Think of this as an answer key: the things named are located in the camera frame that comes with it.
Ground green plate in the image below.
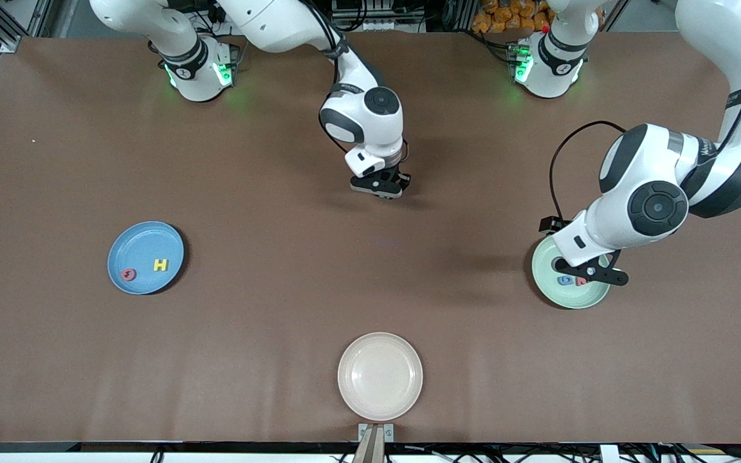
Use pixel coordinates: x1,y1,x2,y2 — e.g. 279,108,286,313
531,233,612,310

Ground beige plate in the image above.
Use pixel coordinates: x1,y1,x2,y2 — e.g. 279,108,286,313
337,332,424,422

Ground blue plate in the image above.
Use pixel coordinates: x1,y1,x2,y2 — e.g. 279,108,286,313
107,221,185,296

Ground background equipment rack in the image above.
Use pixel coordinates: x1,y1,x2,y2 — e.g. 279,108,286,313
331,0,427,33

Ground bag of orange objects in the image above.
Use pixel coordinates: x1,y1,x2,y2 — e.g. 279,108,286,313
471,0,553,35

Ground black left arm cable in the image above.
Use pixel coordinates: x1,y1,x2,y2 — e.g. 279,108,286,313
549,120,627,222

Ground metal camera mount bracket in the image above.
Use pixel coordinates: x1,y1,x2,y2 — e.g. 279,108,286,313
352,422,395,463

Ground aluminium frame profile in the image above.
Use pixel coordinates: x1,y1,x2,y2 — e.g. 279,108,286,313
0,0,56,53

